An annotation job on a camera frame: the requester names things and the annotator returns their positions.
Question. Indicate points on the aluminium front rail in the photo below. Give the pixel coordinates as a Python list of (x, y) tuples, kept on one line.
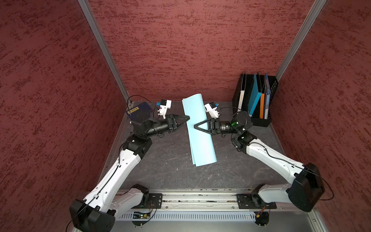
[(200, 205)]

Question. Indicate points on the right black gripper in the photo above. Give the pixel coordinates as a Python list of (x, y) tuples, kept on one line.
[(215, 126)]

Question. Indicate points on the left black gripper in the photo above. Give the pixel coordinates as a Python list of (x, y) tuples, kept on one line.
[(171, 120)]

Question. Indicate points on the left aluminium corner post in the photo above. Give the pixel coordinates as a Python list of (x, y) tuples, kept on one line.
[(89, 15)]

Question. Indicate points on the right aluminium corner post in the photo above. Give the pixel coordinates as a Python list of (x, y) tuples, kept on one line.
[(303, 31)]

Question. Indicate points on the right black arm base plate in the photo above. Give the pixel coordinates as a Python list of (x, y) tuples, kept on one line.
[(253, 201)]

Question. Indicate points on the blue patterned book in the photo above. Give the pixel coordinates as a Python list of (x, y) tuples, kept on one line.
[(267, 97)]

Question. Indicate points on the orange book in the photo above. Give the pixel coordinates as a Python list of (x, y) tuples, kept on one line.
[(262, 103)]

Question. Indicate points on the light blue rectangular paper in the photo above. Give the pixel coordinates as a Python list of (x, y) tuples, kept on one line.
[(201, 144)]

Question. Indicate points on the black mesh file organizer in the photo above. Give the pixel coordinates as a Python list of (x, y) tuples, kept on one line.
[(248, 87)]

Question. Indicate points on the teal book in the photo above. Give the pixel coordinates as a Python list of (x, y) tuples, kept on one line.
[(255, 95)]

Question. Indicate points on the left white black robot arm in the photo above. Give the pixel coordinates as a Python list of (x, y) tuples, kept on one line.
[(96, 212)]

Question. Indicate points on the dark blue box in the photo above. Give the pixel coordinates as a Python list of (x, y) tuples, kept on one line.
[(139, 112)]

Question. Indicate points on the aluminium corner post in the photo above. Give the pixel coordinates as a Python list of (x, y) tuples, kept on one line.
[(89, 15), (303, 31)]

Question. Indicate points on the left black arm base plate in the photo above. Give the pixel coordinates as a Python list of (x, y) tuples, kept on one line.
[(155, 200)]

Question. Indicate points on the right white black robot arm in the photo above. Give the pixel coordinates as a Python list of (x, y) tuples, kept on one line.
[(304, 185)]

